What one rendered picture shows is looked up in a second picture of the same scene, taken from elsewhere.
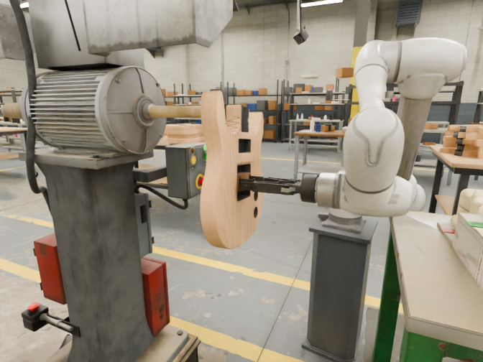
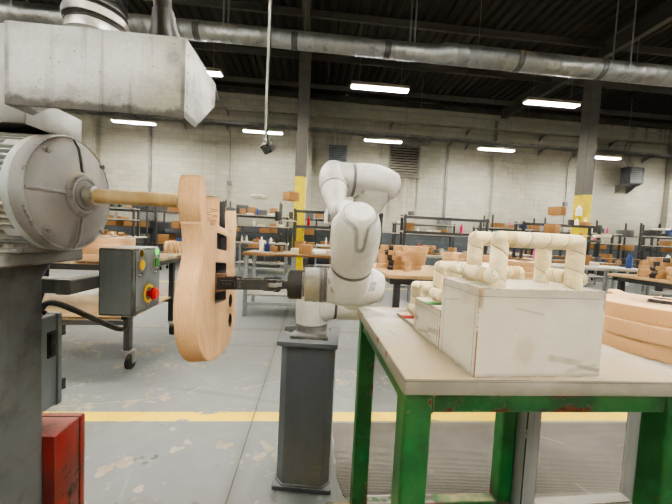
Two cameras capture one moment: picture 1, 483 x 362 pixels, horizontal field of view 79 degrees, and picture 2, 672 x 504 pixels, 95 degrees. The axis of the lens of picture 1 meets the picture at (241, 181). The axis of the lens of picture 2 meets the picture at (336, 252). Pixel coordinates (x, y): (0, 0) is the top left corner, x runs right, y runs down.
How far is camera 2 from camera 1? 13 cm
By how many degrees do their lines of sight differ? 30
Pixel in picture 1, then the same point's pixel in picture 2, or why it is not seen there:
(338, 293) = (309, 409)
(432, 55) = (378, 177)
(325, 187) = (312, 280)
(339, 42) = (281, 171)
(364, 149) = (353, 236)
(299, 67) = (242, 189)
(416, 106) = not seen: hidden behind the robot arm
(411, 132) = not seen: hidden behind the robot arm
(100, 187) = not seen: outside the picture
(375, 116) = (360, 209)
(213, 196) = (192, 293)
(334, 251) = (304, 363)
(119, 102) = (46, 176)
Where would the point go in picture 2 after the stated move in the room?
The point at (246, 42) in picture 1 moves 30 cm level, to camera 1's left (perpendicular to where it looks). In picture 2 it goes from (181, 156) to (171, 155)
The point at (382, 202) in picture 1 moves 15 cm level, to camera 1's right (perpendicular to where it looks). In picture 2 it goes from (363, 289) to (410, 287)
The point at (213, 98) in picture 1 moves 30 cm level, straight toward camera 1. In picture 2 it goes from (195, 182) to (237, 155)
